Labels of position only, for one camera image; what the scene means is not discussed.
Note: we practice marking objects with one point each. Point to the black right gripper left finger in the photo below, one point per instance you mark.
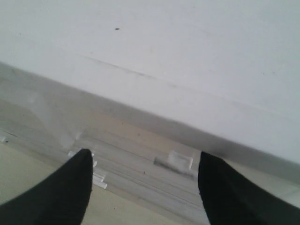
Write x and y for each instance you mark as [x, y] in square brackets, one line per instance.
[61, 199]

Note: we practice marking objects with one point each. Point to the wide drawer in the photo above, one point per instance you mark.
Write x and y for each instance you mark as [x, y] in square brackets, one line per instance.
[149, 179]

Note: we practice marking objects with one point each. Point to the small drawer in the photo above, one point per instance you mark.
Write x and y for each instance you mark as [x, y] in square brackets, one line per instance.
[30, 114]
[278, 177]

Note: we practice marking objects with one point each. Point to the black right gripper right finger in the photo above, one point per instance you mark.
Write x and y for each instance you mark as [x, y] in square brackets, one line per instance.
[231, 199]

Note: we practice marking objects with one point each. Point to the clear plastic drawer cabinet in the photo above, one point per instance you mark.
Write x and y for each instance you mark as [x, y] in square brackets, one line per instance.
[227, 68]

